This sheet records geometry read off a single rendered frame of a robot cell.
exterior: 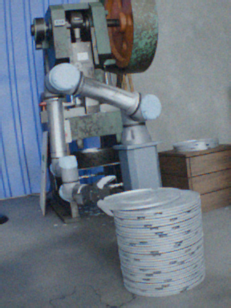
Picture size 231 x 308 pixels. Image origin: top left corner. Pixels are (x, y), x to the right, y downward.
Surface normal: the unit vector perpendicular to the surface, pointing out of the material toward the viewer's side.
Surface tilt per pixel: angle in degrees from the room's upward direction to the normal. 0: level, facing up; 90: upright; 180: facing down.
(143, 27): 113
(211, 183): 90
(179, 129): 90
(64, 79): 87
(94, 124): 90
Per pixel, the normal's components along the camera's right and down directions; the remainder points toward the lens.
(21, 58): 0.30, 0.03
